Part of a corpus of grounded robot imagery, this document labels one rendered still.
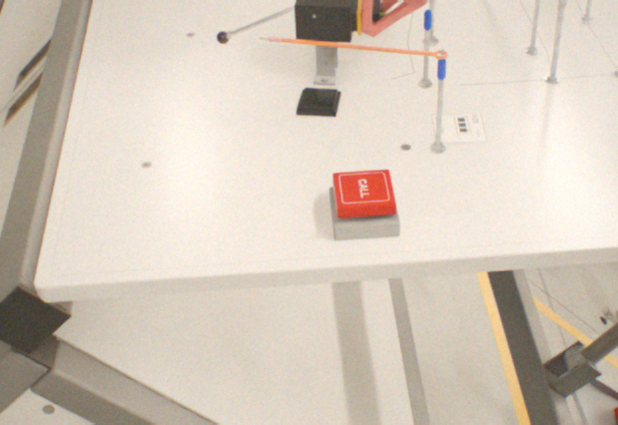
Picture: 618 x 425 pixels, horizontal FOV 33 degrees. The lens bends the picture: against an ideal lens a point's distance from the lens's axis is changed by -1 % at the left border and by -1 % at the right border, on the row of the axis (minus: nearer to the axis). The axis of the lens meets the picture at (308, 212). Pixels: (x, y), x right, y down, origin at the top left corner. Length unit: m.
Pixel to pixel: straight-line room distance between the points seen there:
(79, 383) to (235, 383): 0.21
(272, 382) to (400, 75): 0.37
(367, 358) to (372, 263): 0.51
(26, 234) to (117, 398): 0.17
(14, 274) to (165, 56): 0.35
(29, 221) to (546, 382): 0.62
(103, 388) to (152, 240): 0.16
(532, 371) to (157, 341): 0.45
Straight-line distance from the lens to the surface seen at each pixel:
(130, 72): 1.13
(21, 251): 0.92
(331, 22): 1.04
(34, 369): 0.95
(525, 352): 1.28
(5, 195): 1.23
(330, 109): 1.02
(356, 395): 1.28
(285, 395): 1.17
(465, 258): 0.87
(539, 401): 1.23
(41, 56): 1.51
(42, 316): 0.90
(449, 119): 1.02
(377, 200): 0.87
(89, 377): 0.97
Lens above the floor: 1.42
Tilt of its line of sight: 25 degrees down
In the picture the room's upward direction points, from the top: 50 degrees clockwise
